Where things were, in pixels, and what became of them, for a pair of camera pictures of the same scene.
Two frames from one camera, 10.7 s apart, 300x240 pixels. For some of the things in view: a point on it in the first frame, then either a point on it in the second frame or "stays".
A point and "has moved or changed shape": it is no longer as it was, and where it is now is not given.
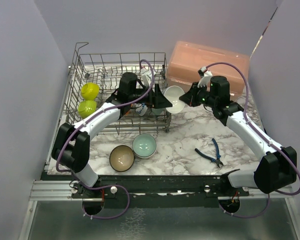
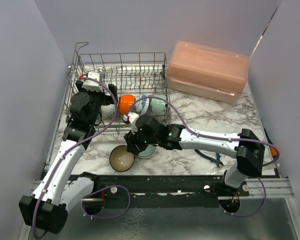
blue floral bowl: [141, 109] stays
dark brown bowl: [121, 158] stays
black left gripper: [156, 99] → [107, 99]
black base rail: [162, 191] stays
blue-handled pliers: [216, 160] stays
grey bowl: [173, 93] has moved or changed shape
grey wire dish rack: [136, 82] stays
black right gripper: [190, 97] → [131, 140]
